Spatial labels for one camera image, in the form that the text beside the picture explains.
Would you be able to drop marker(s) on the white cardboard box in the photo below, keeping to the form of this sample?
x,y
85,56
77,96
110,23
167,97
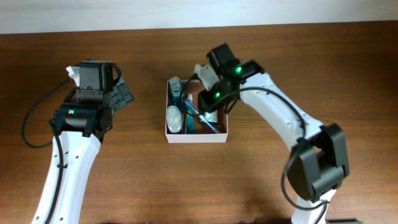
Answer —
x,y
202,132

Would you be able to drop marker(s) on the blue Listerine mouthwash bottle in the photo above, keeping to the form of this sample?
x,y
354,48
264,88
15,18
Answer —
x,y
175,88

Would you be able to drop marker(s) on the green Dettol soap box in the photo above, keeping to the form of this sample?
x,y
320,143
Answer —
x,y
211,117

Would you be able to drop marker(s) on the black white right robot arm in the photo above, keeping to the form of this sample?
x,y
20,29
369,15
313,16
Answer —
x,y
318,161

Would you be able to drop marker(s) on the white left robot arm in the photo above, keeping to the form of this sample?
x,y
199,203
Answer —
x,y
78,128

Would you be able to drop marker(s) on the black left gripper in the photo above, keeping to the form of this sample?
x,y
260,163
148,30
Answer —
x,y
121,94

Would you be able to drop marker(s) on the toothbrush with clear cap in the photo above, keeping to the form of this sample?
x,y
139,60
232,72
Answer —
x,y
202,116

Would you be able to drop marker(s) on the Colgate toothpaste tube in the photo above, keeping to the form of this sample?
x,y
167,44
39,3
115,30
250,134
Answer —
x,y
189,129

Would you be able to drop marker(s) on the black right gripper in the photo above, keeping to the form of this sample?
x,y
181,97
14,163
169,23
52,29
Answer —
x,y
210,102

